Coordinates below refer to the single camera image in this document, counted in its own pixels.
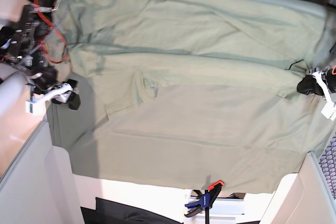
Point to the green table cover cloth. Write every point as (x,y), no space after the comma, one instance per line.
(189,143)

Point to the patterned mesh mat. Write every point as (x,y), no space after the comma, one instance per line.
(327,164)

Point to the blue orange bar clamp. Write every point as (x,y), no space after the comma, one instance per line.
(204,200)

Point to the light green T-shirt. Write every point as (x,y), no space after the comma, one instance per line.
(131,51)

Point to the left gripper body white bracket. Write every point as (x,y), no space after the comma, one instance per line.
(325,79)

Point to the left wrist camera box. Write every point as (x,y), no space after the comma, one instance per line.
(328,111)

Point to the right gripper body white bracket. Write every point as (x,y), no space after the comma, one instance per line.
(46,83)

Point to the black fabric under table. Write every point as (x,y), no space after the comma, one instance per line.
(113,212)

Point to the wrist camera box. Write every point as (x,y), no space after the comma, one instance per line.
(36,106)
(328,111)

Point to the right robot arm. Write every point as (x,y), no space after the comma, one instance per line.
(33,46)

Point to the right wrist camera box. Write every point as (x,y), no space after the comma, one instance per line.
(36,106)

